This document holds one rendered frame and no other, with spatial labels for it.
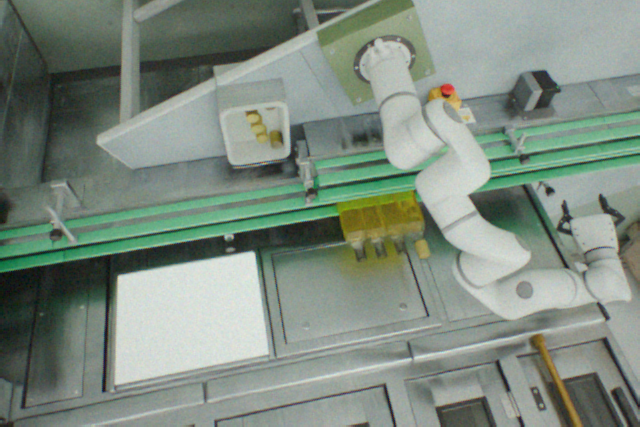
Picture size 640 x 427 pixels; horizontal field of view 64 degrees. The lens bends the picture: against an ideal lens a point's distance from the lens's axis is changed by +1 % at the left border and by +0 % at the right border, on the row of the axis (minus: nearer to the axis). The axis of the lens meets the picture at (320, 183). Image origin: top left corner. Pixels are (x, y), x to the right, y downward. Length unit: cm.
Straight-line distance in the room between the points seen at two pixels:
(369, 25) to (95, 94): 125
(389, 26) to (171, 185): 75
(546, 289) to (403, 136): 43
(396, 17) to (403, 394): 95
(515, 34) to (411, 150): 56
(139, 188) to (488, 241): 96
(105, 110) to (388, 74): 121
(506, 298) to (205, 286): 83
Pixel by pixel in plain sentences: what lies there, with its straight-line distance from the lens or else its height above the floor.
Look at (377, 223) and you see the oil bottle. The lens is 145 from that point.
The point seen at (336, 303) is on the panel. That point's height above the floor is 120.
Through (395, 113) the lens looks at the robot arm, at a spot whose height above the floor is 102.
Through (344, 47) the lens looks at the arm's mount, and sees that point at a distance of 126.
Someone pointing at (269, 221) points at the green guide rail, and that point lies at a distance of 152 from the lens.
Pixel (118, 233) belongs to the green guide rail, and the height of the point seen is 95.
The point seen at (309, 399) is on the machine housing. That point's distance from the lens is 146.
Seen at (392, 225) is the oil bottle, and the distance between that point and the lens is 145.
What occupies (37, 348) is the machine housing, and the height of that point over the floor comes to 115.
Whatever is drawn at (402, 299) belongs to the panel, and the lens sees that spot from 153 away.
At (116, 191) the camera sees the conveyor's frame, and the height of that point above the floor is 83.
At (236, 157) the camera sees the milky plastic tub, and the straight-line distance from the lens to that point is 146.
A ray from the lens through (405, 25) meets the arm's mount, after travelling 126.
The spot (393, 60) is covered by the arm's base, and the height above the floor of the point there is 87.
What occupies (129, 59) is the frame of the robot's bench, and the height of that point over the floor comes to 41.
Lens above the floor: 174
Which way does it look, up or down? 34 degrees down
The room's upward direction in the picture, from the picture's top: 166 degrees clockwise
